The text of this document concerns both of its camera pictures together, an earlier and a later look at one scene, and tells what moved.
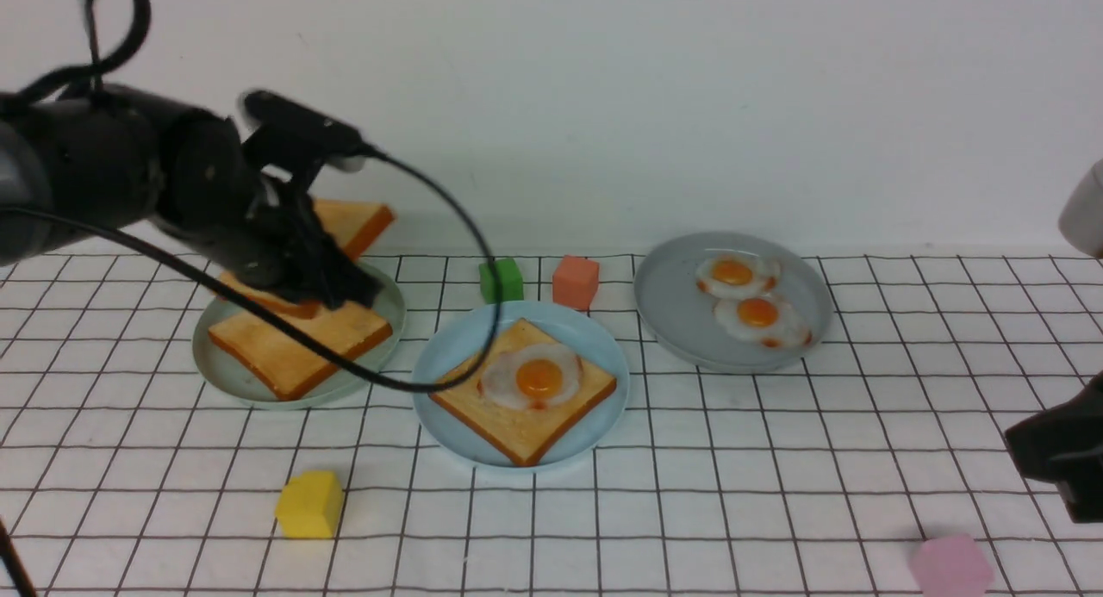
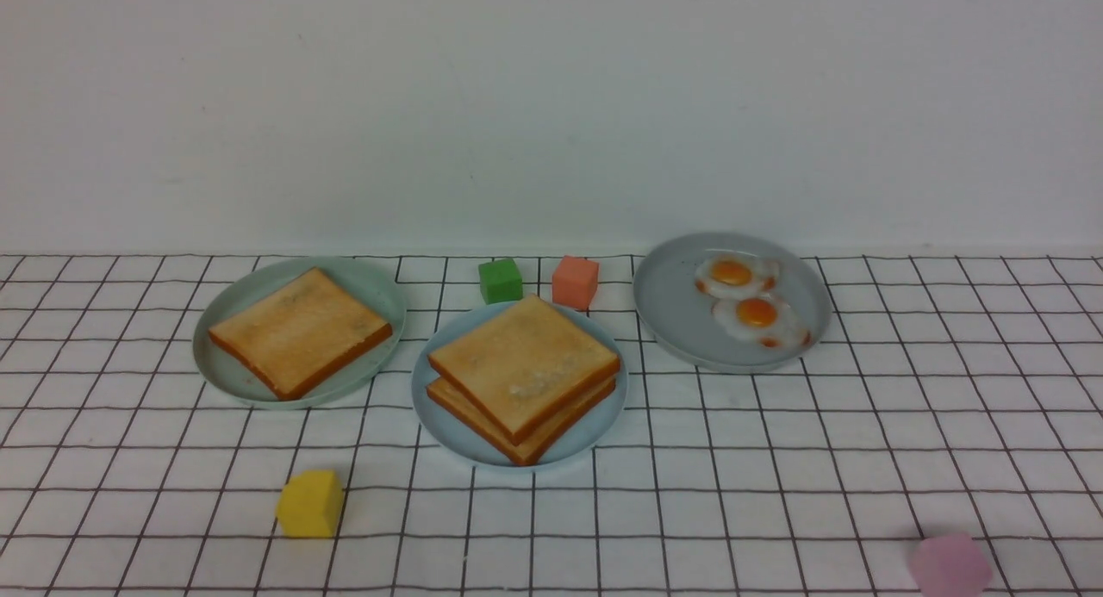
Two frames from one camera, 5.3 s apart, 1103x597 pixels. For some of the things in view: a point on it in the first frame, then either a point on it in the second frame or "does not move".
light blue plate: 451,342 does not move
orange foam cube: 575,282 does not move
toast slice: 343,330 to 524,368
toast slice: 288,366 does not move
